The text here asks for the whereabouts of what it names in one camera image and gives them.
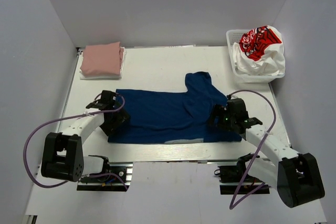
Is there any blue t shirt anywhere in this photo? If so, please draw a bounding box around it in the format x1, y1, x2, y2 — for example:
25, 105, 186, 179
108, 72, 241, 144

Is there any white red print t shirt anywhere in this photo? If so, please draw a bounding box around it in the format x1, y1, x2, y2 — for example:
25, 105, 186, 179
233, 25, 286, 76

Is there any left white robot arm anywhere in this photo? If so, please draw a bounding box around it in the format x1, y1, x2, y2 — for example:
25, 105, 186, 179
41, 90, 130, 182

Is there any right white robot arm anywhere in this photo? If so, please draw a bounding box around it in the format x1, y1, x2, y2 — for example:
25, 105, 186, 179
208, 98, 325, 208

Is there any folded pink t shirt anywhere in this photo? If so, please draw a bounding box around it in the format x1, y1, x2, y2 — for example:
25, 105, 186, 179
80, 42, 125, 78

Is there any white plastic basket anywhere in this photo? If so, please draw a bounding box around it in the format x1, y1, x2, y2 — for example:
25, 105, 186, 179
226, 29, 285, 83

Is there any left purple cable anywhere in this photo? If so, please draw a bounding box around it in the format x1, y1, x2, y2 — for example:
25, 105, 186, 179
23, 94, 129, 191

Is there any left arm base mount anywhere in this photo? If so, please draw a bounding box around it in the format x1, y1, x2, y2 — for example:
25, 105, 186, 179
77, 163, 133, 192

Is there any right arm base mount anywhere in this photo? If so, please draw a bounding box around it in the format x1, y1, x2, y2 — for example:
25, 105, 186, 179
214, 166, 262, 195

